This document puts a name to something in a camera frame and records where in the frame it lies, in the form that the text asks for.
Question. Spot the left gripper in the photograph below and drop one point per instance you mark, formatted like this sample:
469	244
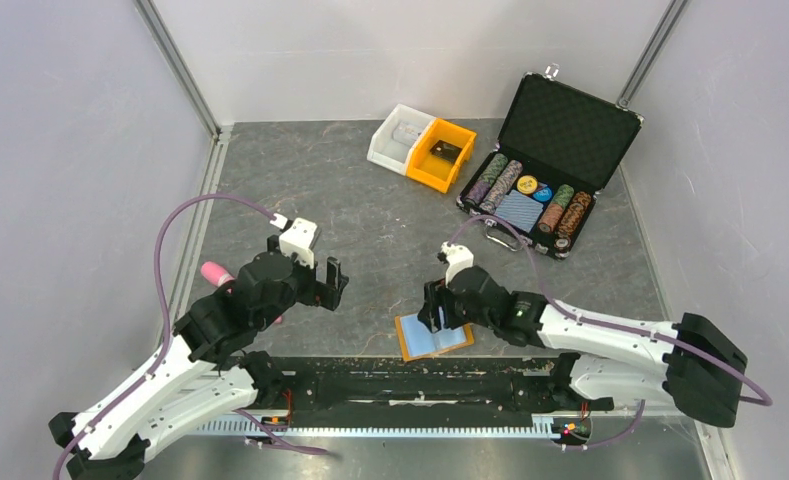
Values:
320	293

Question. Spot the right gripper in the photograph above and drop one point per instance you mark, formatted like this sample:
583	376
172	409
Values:
430	314

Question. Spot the yellow leather card holder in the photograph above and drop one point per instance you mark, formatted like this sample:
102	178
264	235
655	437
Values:
417	342

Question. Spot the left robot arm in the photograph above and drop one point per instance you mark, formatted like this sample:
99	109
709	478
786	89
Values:
204	368

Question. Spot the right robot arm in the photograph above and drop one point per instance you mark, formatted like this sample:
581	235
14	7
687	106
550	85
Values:
690	364

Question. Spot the blue playing card deck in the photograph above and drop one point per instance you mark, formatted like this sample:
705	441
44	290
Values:
519	210

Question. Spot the dark card in yellow bin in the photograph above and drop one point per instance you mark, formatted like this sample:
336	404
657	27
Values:
446	151

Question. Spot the pink cylindrical toy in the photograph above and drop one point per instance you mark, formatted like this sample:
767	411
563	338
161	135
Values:
216	273

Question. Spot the white plastic bin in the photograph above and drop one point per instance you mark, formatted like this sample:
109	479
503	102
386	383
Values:
394	142

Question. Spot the yellow plastic bin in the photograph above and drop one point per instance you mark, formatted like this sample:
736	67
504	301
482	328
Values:
433	172

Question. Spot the yellow dealer button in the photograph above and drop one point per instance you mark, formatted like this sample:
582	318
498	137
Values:
527	184

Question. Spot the blue dealer button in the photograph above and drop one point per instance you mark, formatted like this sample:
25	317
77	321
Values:
543	195

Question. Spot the clear item in white bin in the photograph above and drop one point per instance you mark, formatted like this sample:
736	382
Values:
407	133

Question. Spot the black poker chip case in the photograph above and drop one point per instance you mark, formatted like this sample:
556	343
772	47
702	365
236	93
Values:
567	139

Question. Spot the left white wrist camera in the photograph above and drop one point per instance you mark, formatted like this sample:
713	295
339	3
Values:
297	238

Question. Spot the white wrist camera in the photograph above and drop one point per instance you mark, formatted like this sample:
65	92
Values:
297	238
456	258

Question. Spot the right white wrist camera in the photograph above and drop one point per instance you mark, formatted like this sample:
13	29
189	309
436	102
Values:
456	258

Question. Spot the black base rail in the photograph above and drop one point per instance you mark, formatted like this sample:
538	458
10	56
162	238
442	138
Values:
444	392

